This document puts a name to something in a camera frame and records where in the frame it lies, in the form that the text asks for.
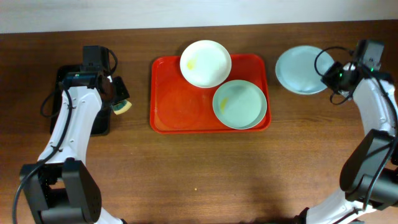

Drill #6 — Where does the green and yellow sponge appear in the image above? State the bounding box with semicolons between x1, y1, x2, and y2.
113;100;132;115

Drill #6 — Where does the light blue plate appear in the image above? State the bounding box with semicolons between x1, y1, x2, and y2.
212;80;269;130
275;45;327;95

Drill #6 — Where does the white plate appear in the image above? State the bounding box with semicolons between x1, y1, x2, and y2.
179;40;232;88

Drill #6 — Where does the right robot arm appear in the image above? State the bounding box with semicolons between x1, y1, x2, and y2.
292;40;397;224

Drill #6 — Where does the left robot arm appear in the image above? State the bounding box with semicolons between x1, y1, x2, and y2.
11;45;132;223

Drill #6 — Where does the black plastic tray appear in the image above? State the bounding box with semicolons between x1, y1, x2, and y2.
52;64;111;136

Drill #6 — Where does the red plastic serving tray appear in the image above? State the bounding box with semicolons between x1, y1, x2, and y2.
150;54;269;134

